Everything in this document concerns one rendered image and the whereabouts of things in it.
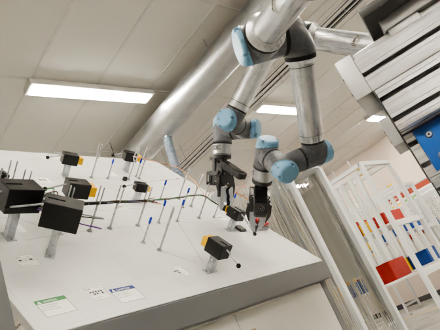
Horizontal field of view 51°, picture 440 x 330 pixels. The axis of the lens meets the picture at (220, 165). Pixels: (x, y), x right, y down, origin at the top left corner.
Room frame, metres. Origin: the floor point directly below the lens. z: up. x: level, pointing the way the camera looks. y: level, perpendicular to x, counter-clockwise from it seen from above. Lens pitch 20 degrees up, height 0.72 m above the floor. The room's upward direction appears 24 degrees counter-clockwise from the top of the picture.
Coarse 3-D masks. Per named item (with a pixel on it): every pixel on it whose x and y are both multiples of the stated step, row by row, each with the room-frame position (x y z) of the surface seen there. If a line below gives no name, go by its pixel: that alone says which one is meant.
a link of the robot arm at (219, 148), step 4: (216, 144) 1.62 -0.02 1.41; (220, 144) 1.62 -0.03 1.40; (224, 144) 1.62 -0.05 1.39; (228, 144) 1.63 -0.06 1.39; (216, 148) 1.63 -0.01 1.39; (220, 148) 1.62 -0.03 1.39; (224, 148) 1.63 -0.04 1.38; (228, 148) 1.63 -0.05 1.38; (216, 152) 1.63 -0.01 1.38; (220, 152) 1.63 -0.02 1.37; (224, 152) 1.63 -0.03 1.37; (228, 152) 1.64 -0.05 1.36
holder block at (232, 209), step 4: (228, 208) 1.67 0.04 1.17; (232, 208) 1.66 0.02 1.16; (236, 208) 1.67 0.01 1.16; (240, 208) 1.69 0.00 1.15; (228, 212) 1.68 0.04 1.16; (232, 212) 1.67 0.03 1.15; (236, 212) 1.66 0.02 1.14; (240, 212) 1.65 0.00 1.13; (244, 212) 1.67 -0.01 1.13; (228, 216) 1.68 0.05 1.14; (232, 216) 1.67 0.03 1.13; (236, 216) 1.66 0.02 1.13; (240, 216) 1.67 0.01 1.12; (244, 216) 1.69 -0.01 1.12; (236, 220) 1.66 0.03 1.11; (240, 220) 1.68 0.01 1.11
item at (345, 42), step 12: (312, 24) 1.42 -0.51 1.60; (312, 36) 1.43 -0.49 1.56; (324, 36) 1.42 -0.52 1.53; (336, 36) 1.41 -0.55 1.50; (348, 36) 1.39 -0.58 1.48; (360, 36) 1.38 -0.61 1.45; (324, 48) 1.45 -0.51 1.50; (336, 48) 1.43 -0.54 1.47; (348, 48) 1.41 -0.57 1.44; (360, 48) 1.40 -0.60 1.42
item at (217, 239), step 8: (208, 240) 1.30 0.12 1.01; (216, 240) 1.30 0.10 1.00; (224, 240) 1.32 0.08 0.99; (208, 248) 1.31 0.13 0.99; (216, 248) 1.29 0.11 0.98; (224, 248) 1.29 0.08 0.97; (216, 256) 1.30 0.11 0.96; (224, 256) 1.31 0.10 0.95; (208, 264) 1.34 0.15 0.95; (216, 264) 1.34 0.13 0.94; (208, 272) 1.33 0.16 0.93
